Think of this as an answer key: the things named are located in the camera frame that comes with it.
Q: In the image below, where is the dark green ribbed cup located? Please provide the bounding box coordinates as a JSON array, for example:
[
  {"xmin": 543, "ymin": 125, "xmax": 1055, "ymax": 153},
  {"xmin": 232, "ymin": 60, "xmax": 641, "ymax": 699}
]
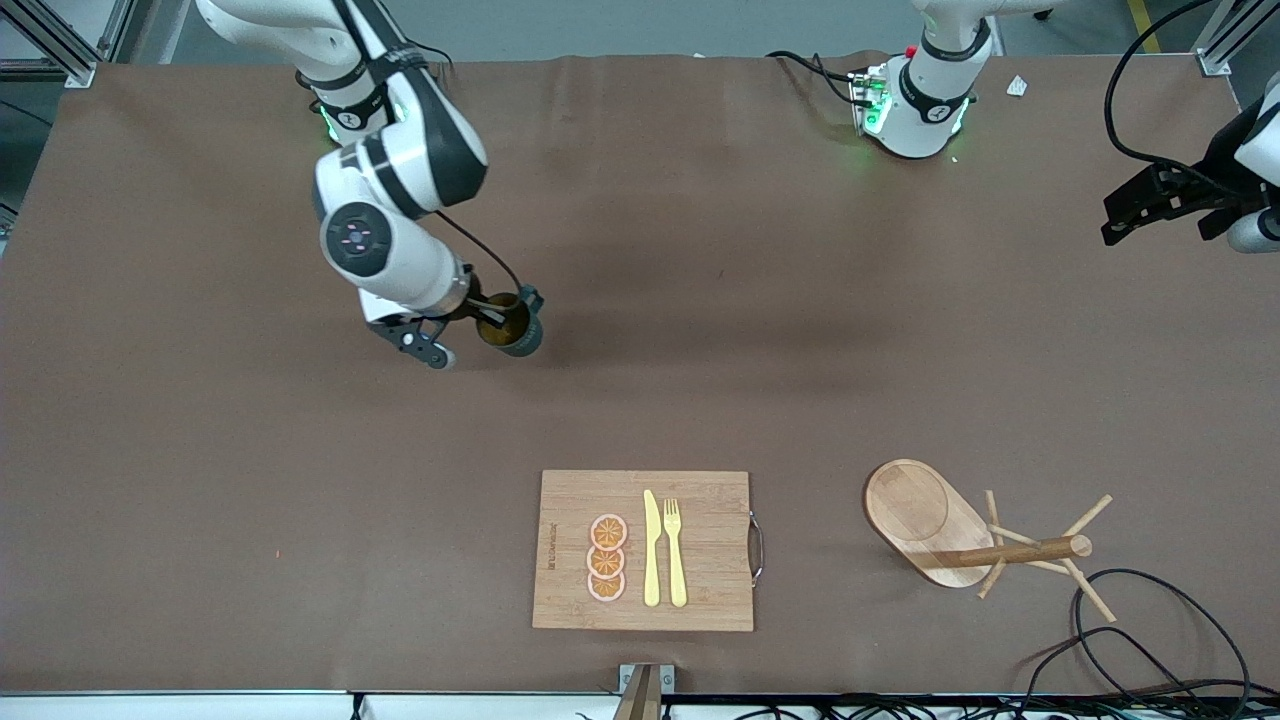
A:
[{"xmin": 475, "ymin": 285, "xmax": 546, "ymax": 358}]

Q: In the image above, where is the brown table cover sheet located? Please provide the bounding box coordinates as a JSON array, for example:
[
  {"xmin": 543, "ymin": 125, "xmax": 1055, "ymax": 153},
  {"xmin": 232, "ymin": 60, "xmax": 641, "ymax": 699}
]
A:
[{"xmin": 0, "ymin": 50, "xmax": 1280, "ymax": 696}]

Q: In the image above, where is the yellow plastic knife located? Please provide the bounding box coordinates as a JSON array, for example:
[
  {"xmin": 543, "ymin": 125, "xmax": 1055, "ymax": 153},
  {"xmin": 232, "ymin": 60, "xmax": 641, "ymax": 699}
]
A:
[{"xmin": 643, "ymin": 489, "xmax": 662, "ymax": 608}]

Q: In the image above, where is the yellow plastic fork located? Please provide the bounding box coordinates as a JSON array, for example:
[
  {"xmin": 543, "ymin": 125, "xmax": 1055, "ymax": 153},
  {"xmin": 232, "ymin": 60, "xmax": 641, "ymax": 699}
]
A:
[{"xmin": 663, "ymin": 498, "xmax": 689, "ymax": 609}]

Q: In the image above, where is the wooden cutting board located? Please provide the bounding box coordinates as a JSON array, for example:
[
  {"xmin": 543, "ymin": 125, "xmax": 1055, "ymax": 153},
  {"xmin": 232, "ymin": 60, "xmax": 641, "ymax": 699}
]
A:
[{"xmin": 531, "ymin": 469, "xmax": 766, "ymax": 633}]

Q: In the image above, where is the wooden mug tree rack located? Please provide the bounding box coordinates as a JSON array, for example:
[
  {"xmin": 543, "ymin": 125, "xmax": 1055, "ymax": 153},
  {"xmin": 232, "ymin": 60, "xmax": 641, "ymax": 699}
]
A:
[{"xmin": 864, "ymin": 458, "xmax": 1119, "ymax": 623}]

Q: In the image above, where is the aluminium frame profile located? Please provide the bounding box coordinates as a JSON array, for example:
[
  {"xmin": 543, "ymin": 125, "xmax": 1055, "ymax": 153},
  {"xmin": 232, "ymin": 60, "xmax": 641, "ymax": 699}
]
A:
[
  {"xmin": 0, "ymin": 0, "xmax": 161, "ymax": 89},
  {"xmin": 1195, "ymin": 0, "xmax": 1280, "ymax": 77}
]

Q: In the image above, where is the black floor cable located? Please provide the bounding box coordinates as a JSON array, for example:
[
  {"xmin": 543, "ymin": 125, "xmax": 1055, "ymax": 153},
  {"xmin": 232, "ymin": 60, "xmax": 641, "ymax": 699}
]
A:
[
  {"xmin": 1070, "ymin": 568, "xmax": 1253, "ymax": 720},
  {"xmin": 1018, "ymin": 626, "xmax": 1216, "ymax": 720}
]

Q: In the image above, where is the black left arm base cable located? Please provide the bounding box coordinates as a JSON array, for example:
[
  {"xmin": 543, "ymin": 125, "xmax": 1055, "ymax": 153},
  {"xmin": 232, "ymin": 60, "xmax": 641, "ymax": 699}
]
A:
[{"xmin": 765, "ymin": 50, "xmax": 863, "ymax": 106}]

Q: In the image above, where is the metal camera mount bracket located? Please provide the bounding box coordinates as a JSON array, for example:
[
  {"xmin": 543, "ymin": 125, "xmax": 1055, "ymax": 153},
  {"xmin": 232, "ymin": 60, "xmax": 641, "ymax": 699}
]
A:
[{"xmin": 612, "ymin": 662, "xmax": 676, "ymax": 720}]

